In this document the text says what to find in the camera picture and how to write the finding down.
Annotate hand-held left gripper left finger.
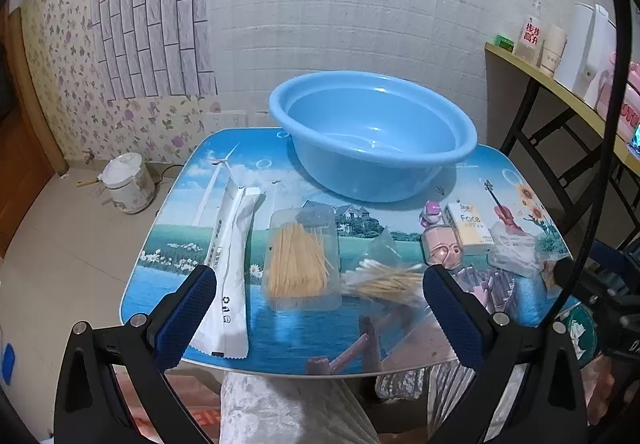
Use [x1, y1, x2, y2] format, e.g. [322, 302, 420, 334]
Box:
[54, 265, 218, 444]

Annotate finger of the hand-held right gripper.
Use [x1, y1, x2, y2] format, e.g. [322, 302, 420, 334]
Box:
[550, 256, 581, 290]

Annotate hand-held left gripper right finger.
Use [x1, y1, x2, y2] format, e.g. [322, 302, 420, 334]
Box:
[422, 264, 588, 444]

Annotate clear box of floss picks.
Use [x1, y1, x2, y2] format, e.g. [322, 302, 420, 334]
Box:
[487, 219, 543, 280]

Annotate long white packet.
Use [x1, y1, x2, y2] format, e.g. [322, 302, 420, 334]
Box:
[191, 176, 267, 360]

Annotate pink earbud case with charm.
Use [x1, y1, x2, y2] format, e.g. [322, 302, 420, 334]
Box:
[419, 200, 465, 273]

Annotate clear bag of cotton swabs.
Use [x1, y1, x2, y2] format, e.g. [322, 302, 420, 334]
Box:
[340, 226, 436, 310]

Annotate yellow white tissue pack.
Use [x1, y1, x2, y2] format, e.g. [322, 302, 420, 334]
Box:
[446, 201, 491, 255]

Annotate clear box of toothpicks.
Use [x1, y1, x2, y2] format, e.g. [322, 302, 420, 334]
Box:
[261, 205, 343, 314]

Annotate blue plastic basin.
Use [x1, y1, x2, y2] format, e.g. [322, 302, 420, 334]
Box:
[269, 70, 478, 203]

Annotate scenic printed desktop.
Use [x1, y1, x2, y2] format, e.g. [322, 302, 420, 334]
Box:
[119, 126, 573, 377]

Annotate teal flower printed stool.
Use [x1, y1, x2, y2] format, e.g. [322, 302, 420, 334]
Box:
[560, 304, 598, 365]

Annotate red printed sheet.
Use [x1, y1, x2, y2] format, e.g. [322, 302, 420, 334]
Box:
[112, 369, 223, 444]

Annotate white rice cooker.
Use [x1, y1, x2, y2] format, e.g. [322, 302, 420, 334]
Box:
[100, 153, 157, 215]

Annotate person's patterned pants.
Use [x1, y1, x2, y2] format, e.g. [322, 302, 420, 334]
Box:
[220, 359, 481, 444]

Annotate small blue object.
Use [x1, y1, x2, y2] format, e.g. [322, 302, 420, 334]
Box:
[1, 343, 16, 385]

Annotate pink plastic container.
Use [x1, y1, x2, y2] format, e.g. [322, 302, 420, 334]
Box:
[597, 51, 640, 140]

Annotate yellow folding side table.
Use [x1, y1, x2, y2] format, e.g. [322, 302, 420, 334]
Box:
[484, 41, 640, 245]

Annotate white electric kettle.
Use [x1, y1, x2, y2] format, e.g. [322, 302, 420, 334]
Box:
[554, 3, 618, 107]

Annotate wooden door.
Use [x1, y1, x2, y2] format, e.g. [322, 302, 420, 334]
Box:
[0, 6, 68, 260]

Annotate clear bottle with red label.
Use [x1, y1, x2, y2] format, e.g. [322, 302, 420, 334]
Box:
[515, 0, 546, 67]

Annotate white wall socket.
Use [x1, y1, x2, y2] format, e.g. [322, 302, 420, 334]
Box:
[220, 110, 249, 130]

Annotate black cable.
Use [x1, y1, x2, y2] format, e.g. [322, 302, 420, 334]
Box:
[547, 0, 632, 325]

